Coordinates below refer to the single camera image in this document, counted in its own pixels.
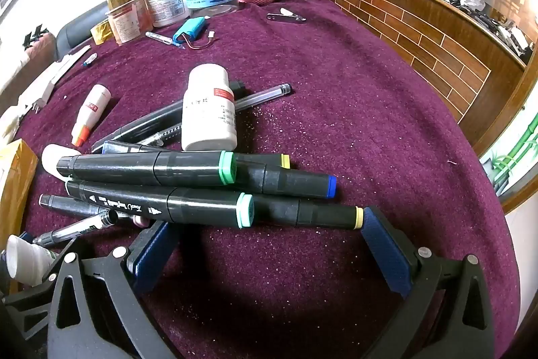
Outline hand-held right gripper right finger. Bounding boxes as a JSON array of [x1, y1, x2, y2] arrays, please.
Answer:
[[360, 206, 495, 359]]

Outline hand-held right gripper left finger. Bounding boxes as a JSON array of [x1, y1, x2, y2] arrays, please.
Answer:
[[48, 221, 181, 359]]

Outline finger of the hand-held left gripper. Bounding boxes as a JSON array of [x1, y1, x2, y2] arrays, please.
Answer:
[[0, 273, 60, 359]]

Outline black marker teal cap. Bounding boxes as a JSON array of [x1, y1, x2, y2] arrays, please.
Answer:
[[66, 180, 255, 229]]

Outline black marker green cap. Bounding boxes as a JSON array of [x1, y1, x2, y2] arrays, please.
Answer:
[[56, 151, 237, 186]]

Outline black marker blue cap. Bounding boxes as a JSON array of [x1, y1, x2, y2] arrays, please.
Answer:
[[102, 140, 337, 199]]

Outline black marker olive yellow cap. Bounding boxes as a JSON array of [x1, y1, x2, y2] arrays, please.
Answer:
[[234, 154, 292, 170]]

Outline white glue bottle orange tip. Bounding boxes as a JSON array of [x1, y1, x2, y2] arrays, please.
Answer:
[[71, 84, 112, 147]]

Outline white tube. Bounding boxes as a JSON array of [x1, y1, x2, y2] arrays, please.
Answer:
[[6, 235, 60, 286]]

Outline clear pen black tip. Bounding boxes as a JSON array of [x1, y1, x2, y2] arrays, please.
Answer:
[[33, 210, 122, 249]]

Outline grey marker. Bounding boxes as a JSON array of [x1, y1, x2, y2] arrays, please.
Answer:
[[38, 193, 112, 219]]

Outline brown cardboard box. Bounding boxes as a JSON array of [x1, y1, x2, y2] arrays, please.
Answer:
[[0, 139, 39, 236]]

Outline white round cap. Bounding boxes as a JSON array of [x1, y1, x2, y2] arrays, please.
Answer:
[[41, 144, 82, 180]]

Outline purple tablecloth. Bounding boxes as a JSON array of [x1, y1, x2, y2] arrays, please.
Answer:
[[17, 0, 520, 359]]

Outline white medicine bottle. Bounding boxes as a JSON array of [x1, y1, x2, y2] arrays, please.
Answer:
[[181, 64, 238, 152]]

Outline white tissue wad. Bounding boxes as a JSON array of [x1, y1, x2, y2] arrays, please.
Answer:
[[0, 106, 20, 143]]

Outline white power strip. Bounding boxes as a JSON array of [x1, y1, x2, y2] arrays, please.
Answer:
[[16, 45, 91, 116]]

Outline small glass vial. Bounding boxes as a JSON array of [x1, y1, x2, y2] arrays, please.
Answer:
[[145, 31, 173, 45]]

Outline wooden counter brick pattern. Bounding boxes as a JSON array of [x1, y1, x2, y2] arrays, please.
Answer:
[[310, 0, 538, 158]]

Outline blue battery pack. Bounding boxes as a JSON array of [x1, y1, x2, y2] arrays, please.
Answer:
[[172, 17, 219, 53]]

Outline gold foil packet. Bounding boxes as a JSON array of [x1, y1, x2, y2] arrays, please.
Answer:
[[90, 20, 113, 45]]

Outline clear plastic cup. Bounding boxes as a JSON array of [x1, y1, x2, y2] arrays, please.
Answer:
[[107, 1, 142, 47]]

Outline dark grey chair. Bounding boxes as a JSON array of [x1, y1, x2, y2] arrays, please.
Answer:
[[56, 1, 111, 53]]

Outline small black clips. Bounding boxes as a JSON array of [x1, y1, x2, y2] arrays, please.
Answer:
[[23, 24, 48, 47]]

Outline white plastic jar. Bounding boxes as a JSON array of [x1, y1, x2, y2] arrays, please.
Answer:
[[142, 0, 188, 28]]

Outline metal nail clipper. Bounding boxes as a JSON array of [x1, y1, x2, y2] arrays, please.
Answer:
[[266, 8, 307, 24]]

